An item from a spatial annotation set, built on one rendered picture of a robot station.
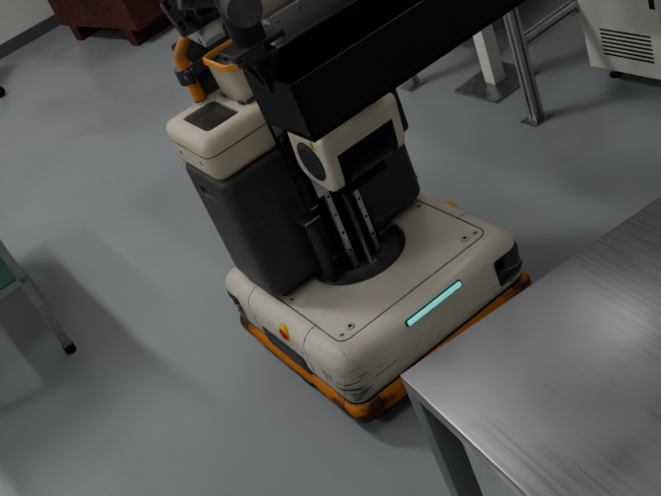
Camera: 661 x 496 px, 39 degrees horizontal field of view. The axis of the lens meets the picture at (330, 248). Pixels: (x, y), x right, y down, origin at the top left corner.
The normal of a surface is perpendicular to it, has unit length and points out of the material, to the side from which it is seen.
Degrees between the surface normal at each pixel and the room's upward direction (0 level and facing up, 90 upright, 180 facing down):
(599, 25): 90
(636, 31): 90
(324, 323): 0
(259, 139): 90
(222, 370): 0
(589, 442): 0
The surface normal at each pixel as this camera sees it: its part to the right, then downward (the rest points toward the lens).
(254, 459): -0.33, -0.76
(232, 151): 0.55, 0.33
